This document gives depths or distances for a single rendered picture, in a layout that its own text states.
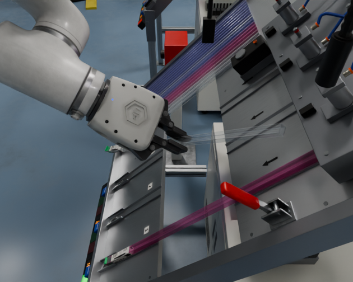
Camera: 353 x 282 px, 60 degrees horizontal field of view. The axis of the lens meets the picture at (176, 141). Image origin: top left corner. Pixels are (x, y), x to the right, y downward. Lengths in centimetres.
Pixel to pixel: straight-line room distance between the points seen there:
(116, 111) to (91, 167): 142
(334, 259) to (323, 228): 54
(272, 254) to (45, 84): 38
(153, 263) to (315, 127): 37
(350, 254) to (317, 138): 61
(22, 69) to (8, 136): 183
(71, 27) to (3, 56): 11
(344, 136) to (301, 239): 14
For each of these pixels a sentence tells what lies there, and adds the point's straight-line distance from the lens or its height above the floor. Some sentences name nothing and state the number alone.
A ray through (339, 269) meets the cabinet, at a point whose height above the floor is 62.
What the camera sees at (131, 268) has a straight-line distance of 65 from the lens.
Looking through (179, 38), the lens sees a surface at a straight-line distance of 139.
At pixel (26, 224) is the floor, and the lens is 178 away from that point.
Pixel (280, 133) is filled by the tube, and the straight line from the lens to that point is 39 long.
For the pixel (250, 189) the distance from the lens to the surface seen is 48.
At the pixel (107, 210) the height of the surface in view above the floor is 73.
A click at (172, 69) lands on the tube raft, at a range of 96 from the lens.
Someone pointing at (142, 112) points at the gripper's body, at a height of 108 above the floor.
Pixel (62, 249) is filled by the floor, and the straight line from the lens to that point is 164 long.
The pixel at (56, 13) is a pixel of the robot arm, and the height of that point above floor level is 122.
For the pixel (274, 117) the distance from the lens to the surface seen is 54.
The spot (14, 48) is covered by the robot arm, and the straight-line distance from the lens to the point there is 47.
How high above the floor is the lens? 140
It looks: 45 degrees down
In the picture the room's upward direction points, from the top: straight up
